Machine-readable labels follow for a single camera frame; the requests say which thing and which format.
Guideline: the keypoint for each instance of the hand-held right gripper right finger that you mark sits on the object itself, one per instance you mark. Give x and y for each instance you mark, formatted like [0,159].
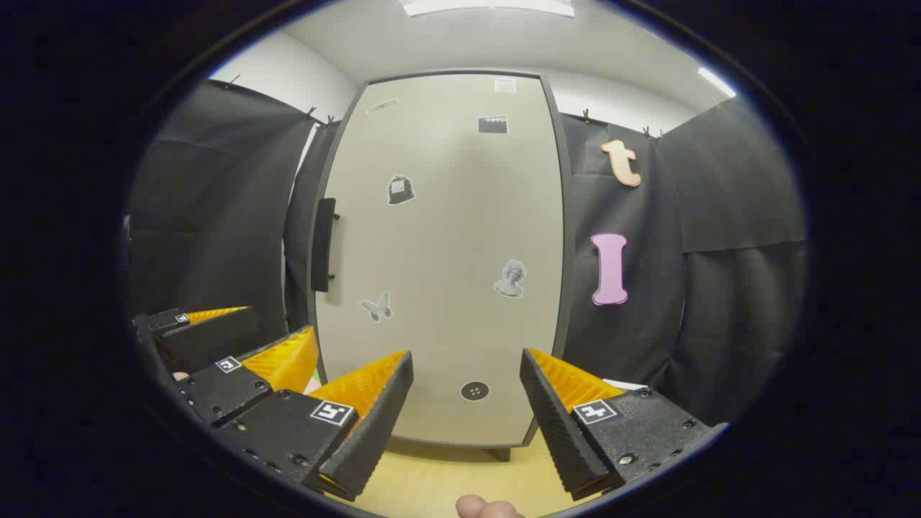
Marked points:
[561,432]

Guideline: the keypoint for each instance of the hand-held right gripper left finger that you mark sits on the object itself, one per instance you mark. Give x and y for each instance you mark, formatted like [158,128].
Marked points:
[374,432]

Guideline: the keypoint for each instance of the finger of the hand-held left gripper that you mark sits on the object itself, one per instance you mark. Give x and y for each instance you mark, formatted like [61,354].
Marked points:
[209,338]
[223,392]

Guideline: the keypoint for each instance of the beige cabinet door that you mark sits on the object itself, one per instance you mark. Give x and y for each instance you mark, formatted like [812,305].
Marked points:
[446,252]

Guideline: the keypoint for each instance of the black backdrop cloth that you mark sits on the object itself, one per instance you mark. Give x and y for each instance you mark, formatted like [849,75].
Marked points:
[216,216]

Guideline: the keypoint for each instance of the small ceiling light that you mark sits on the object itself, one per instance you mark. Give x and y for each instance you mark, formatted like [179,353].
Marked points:
[716,81]

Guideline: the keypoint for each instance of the long ceiling light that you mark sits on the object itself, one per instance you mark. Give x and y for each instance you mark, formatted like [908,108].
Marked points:
[489,7]

